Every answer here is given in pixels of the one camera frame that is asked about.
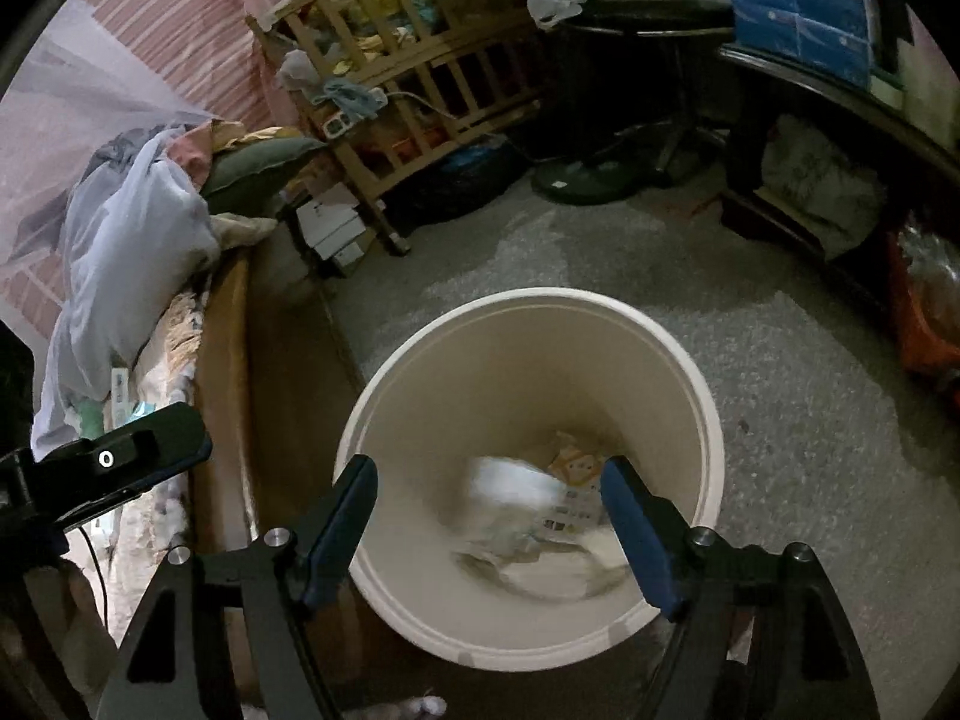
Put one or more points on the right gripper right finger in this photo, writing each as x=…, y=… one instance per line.
x=756, y=635

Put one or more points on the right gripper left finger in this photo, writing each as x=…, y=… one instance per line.
x=174, y=660

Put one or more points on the white orange snack bag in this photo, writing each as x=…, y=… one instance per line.
x=535, y=526

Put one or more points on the cream round trash bin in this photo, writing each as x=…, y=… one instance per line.
x=500, y=377

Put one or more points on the pink quilted bedspread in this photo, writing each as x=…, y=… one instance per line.
x=120, y=550

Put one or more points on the grey-blue duvet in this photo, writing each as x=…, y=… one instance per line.
x=135, y=229

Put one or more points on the dark green pillow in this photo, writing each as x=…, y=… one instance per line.
x=265, y=166

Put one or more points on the stacked white boxes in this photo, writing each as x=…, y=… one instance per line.
x=332, y=228

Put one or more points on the wooden baby crib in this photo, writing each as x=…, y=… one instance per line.
x=394, y=86

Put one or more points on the blue tissue package stack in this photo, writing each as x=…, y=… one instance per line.
x=833, y=36

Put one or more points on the wooden bed frame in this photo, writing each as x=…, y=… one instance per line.
x=275, y=384

